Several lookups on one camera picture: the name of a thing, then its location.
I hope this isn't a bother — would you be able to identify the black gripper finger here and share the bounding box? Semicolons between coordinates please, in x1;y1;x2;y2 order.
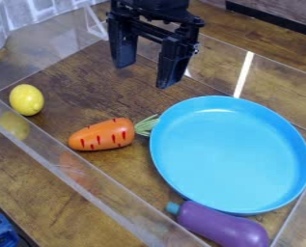
107;19;138;69
156;35;198;89

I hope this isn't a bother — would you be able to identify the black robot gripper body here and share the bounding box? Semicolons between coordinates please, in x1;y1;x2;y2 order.
107;0;204;44

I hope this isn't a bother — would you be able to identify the orange toy carrot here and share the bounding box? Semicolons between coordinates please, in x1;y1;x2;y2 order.
67;115;159;151

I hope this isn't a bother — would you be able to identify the blue round tray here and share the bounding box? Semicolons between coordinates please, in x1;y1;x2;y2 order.
150;96;306;215

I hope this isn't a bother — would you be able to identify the black baseboard strip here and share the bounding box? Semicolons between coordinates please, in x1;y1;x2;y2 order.
224;0;306;35

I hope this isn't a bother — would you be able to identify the yellow toy lemon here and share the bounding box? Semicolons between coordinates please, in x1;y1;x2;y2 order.
10;84;44;116

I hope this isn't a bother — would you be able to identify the purple toy eggplant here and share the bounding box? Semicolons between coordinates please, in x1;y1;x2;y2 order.
166;201;268;247

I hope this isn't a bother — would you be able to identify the blue plastic object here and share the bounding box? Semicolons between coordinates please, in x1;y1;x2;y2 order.
0;214;19;247

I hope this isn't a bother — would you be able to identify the clear acrylic barrier wall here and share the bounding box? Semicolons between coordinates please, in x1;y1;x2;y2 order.
0;1;306;247

